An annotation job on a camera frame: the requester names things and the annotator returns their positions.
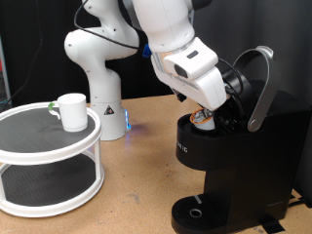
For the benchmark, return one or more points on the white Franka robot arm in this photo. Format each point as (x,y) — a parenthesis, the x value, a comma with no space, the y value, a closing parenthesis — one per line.
(104,91)

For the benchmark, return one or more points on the black Keurig coffee machine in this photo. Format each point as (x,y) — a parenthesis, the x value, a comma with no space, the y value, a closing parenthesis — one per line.
(260,162)

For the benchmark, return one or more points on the white two-tier turntable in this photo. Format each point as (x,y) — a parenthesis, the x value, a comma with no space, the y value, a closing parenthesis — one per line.
(48,152)

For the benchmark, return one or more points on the white orange-rimmed coffee pod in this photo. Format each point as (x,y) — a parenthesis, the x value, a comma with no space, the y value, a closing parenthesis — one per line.
(205,124)

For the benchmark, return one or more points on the grey metal rack upright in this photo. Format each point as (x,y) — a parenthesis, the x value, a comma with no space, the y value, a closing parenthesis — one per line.
(4,81)

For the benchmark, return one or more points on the black tape patch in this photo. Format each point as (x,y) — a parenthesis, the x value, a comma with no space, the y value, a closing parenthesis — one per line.
(272,224)

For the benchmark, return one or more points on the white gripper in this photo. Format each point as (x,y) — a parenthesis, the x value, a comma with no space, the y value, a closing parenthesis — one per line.
(208,89)

